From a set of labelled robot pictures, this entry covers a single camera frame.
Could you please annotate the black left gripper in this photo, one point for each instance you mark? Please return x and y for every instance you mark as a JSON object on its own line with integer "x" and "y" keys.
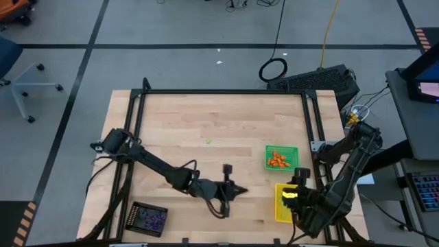
{"x": 223, "y": 192}

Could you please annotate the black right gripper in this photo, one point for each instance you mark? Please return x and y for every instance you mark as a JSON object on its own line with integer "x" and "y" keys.
{"x": 305, "y": 202}

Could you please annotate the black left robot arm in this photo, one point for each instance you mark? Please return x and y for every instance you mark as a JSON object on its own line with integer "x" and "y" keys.
{"x": 154, "y": 163}

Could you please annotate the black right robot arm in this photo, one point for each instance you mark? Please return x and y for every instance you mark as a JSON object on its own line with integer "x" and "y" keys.
{"x": 346, "y": 178}

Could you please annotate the yellow plastic basket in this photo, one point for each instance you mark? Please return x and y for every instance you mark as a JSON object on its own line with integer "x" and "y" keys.
{"x": 279, "y": 209}

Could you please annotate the black table clamp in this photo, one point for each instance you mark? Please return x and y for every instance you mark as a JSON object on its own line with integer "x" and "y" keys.
{"x": 276, "y": 241}
{"x": 185, "y": 241}

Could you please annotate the green plastic basket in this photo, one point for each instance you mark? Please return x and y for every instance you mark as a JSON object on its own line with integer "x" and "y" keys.
{"x": 293, "y": 151}

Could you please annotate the white paper sheet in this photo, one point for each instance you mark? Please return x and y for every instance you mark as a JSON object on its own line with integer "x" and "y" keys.
{"x": 368, "y": 179}

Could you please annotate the yellow power plug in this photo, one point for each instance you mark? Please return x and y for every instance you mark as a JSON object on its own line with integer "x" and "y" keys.
{"x": 352, "y": 119}

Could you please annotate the black desk beam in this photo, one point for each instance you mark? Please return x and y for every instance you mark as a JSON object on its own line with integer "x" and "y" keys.
{"x": 391, "y": 156}

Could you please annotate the black plastic basket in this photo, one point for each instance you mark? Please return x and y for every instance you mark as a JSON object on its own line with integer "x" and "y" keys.
{"x": 137, "y": 223}

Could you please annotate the black computer case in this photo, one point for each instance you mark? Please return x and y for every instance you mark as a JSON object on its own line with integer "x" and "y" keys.
{"x": 315, "y": 80}

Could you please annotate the backlit keyboard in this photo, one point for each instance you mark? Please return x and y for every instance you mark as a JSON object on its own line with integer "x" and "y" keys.
{"x": 427, "y": 190}

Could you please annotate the grey desk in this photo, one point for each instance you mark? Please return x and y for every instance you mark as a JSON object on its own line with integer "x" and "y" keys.
{"x": 415, "y": 130}

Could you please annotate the black monitor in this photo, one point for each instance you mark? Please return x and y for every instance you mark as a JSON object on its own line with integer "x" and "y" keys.
{"x": 427, "y": 90}

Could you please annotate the white office chair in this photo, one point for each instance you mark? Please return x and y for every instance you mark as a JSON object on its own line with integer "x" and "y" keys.
{"x": 20, "y": 84}

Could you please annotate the orange chair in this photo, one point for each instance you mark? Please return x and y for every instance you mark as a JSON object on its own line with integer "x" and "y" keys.
{"x": 13, "y": 8}

